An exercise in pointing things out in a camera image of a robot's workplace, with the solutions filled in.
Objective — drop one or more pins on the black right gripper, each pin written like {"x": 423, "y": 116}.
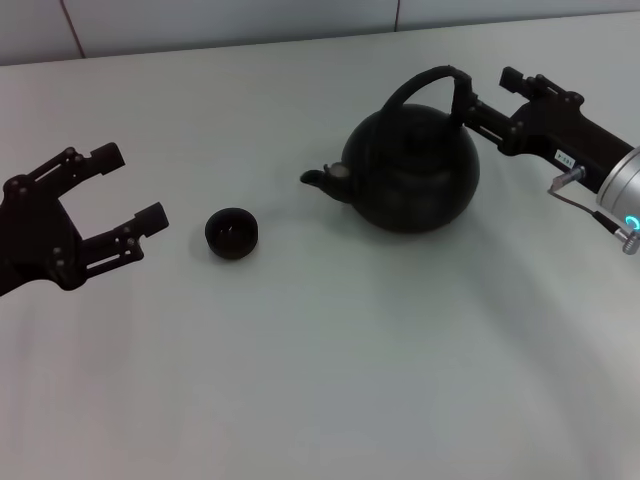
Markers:
{"x": 570, "y": 132}

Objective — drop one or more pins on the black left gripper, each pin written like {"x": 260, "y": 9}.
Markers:
{"x": 30, "y": 235}

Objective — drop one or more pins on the black round teapot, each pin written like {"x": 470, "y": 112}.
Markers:
{"x": 415, "y": 170}

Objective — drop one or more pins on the black small teacup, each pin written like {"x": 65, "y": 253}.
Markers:
{"x": 231, "y": 235}

